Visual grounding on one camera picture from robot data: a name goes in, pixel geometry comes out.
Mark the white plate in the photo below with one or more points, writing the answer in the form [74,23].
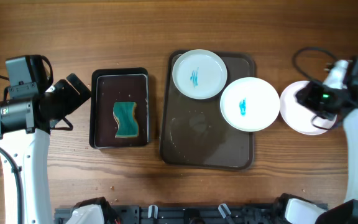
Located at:
[250,104]
[298,117]
[199,74]

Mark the white plate top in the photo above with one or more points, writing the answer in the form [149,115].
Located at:
[199,74]

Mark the green yellow sponge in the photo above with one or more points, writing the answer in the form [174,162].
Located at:
[124,115]

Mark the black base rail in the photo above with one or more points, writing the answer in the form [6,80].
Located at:
[251,213]

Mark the large brown serving tray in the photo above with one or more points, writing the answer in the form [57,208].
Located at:
[194,132]

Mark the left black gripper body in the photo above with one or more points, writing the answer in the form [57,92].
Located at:
[65,98]

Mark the small black tray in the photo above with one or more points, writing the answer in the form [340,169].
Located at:
[116,85]

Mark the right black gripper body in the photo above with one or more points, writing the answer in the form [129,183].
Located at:
[322,101]

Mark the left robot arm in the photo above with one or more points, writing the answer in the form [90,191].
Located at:
[25,127]

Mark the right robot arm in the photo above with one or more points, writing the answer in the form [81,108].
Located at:
[348,211]

